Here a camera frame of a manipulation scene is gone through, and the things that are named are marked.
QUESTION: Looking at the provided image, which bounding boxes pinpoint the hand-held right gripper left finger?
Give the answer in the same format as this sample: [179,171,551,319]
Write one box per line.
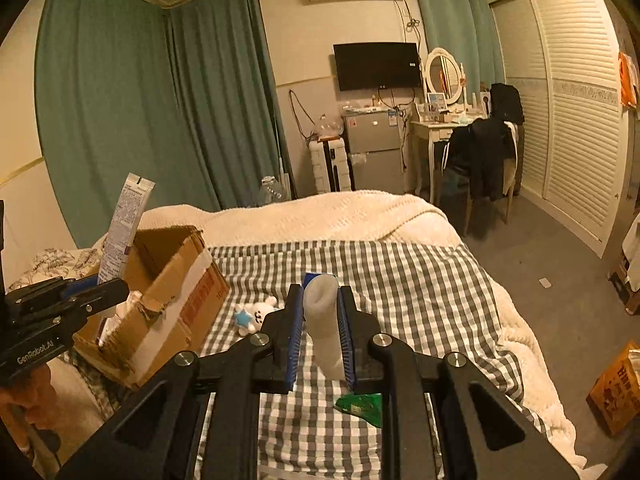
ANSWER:
[57,283,306,480]

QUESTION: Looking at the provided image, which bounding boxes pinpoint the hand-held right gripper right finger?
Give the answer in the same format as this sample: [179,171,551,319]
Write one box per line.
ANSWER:
[337,285,576,480]

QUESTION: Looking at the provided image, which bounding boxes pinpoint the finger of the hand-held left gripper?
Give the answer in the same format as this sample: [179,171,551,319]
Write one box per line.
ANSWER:
[10,279,130,346]
[7,272,101,306]

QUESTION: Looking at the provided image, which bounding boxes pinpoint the white cylindrical container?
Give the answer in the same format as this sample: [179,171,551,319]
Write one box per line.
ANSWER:
[302,272,346,382]

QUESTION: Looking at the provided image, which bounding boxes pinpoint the brown cardboard box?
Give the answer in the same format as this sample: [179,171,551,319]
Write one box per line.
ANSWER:
[70,225,231,392]

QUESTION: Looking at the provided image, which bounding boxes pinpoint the white squeeze tube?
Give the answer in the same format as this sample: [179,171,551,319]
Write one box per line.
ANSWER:
[96,172,156,286]

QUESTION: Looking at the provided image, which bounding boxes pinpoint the person's left hand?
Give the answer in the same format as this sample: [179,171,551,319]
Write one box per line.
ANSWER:
[0,385,43,436]

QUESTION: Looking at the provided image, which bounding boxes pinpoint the floral print pillow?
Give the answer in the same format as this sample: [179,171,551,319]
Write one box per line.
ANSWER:
[17,247,103,286]

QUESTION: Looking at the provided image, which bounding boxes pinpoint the white plush toy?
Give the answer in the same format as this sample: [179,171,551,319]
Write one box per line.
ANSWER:
[233,296,280,337]

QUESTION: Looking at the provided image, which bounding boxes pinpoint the green snack packet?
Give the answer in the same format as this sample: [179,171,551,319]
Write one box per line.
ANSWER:
[334,392,385,417]

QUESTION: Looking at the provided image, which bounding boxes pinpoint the grey checked blanket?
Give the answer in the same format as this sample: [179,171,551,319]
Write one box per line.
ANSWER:
[65,239,551,480]

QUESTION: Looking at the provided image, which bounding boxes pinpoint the large clear water bottle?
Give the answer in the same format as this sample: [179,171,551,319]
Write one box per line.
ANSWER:
[260,175,292,209]

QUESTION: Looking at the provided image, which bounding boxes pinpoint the wide teal curtain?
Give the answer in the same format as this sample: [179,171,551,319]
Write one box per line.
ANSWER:
[34,0,222,252]

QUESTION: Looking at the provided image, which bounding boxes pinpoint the white ribbed suitcase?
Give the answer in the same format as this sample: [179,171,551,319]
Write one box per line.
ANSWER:
[308,137,354,194]

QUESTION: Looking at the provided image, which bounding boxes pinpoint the grey small fridge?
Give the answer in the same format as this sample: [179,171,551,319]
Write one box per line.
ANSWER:
[341,110,407,194]

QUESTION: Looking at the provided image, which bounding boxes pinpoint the clear plastic bag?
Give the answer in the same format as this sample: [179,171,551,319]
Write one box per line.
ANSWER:
[317,113,346,141]

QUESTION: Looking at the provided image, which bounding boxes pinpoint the white dressing table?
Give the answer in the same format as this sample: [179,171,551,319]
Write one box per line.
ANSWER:
[410,111,482,202]

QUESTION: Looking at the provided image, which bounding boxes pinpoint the black jacket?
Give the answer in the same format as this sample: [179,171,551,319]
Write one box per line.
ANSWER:
[442,117,518,202]

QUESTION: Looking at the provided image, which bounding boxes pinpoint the teal corner curtain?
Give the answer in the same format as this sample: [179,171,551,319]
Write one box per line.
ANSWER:
[165,0,294,212]

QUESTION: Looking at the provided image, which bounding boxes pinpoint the wooden chair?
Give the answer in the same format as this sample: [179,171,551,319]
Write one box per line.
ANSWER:
[440,120,524,237]

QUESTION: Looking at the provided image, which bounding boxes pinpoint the orange printed carton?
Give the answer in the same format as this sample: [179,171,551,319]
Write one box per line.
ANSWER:
[586,340,640,437]

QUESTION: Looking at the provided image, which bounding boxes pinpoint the brown floor carton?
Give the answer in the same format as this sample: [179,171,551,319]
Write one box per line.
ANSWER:
[607,254,640,317]

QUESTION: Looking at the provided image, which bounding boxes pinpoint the white oval mirror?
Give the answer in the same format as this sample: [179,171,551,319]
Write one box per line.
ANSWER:
[423,47,464,109]

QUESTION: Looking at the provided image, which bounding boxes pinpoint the black backpack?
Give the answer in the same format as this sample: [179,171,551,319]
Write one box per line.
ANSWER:
[489,82,525,124]

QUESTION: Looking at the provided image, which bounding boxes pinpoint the white louvred wardrobe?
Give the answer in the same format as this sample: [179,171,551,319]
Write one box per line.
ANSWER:
[487,0,637,259]

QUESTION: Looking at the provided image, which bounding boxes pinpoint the narrow teal curtain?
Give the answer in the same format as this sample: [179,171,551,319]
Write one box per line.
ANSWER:
[405,0,507,87]

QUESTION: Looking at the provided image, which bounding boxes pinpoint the orange hanging cloth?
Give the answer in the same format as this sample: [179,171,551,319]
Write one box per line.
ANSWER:
[617,51,640,110]

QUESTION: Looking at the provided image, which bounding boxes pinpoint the black wall cables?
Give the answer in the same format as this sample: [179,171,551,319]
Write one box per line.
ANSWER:
[288,88,315,142]

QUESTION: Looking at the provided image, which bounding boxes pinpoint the black wall television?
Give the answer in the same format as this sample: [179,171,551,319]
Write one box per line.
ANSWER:
[333,42,423,92]

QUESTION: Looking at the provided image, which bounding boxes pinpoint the air conditioner cable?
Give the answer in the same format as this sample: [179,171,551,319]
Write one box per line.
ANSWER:
[394,0,421,44]

